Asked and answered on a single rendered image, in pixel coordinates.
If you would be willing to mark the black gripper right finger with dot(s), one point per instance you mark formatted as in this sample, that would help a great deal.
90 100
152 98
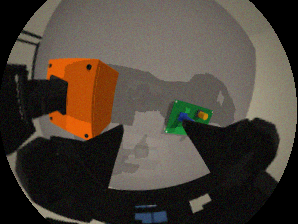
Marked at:
213 142

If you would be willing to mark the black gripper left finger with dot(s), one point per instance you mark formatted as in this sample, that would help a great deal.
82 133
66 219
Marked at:
96 155

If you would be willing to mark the green circuit board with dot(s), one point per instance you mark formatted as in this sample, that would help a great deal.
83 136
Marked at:
188 111

